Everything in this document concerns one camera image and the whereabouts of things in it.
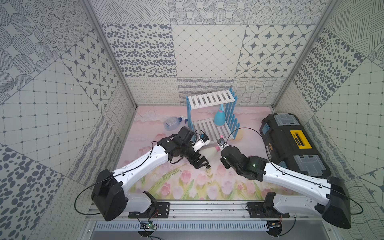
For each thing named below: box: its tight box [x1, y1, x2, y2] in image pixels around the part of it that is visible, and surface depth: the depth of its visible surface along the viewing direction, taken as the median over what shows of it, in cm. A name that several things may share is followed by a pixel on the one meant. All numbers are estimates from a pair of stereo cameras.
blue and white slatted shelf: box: [186, 88, 240, 143], surface depth 90 cm
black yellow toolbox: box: [259, 112, 332, 179], surface depth 82 cm
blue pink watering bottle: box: [213, 104, 226, 127], surface depth 102 cm
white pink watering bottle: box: [199, 146, 223, 162], surface depth 78 cm
